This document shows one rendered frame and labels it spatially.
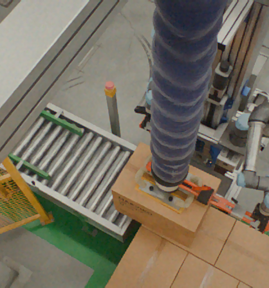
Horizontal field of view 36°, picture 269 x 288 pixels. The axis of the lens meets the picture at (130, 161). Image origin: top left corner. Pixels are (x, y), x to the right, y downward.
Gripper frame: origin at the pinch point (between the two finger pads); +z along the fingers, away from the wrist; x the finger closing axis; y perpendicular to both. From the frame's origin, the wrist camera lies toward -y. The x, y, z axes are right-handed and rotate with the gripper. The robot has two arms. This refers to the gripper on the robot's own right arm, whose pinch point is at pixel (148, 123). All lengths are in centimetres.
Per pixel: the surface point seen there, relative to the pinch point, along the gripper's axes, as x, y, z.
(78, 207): -60, -26, 60
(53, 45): -89, 33, -186
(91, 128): 3, -56, 61
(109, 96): 20, -45, 26
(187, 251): -45, 60, 65
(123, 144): 4, -25, 61
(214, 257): -39, 79, 64
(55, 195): -61, -47, 61
